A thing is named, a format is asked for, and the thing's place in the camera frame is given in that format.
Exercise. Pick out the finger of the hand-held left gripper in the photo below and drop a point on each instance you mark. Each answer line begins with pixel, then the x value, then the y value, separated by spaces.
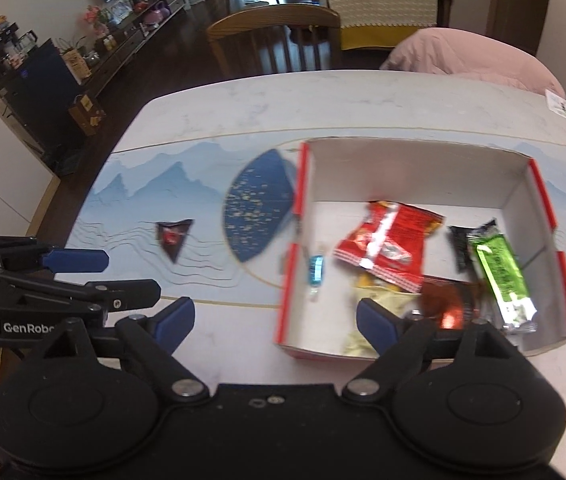
pixel 75 260
pixel 123 294

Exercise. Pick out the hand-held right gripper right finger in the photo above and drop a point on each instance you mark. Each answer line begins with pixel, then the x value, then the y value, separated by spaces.
pixel 373 322

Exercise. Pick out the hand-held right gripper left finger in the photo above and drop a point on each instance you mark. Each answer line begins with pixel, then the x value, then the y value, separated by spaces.
pixel 178 317

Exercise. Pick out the yellow snack packet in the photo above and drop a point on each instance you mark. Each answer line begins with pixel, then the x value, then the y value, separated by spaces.
pixel 393 302

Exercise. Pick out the red snack packet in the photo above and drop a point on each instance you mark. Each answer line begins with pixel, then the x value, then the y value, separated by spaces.
pixel 403 230

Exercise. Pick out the black snack packet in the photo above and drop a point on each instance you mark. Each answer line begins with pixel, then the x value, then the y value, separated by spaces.
pixel 460 245

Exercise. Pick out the green snack packet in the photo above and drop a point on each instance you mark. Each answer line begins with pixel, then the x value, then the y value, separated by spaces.
pixel 500 270

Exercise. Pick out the white cardboard box red edges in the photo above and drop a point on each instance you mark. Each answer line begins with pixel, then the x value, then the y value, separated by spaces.
pixel 413 180

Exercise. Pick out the dark triangular snack packet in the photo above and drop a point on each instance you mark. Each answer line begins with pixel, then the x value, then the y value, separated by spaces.
pixel 174 237

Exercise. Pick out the copper foil snack packet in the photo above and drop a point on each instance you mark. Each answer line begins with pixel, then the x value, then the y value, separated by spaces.
pixel 448 300

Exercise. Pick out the clear wrapped blue candy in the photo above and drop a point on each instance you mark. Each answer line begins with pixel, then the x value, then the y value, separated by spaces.
pixel 316 267

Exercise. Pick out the blue mountain print table mat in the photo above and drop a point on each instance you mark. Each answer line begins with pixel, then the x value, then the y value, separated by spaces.
pixel 163 185

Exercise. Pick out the brown paper bag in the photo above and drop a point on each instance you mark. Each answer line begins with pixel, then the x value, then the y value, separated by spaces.
pixel 87 112

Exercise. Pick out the dark blue cabinet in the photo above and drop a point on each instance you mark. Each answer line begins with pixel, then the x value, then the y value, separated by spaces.
pixel 38 80

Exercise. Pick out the long tv cabinet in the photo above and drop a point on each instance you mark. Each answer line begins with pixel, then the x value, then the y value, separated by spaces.
pixel 128 40

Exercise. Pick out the wooden chair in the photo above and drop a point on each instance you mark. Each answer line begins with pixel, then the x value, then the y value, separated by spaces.
pixel 273 17

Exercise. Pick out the yellow sofa with white cover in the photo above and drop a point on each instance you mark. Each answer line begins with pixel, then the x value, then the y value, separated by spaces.
pixel 383 5

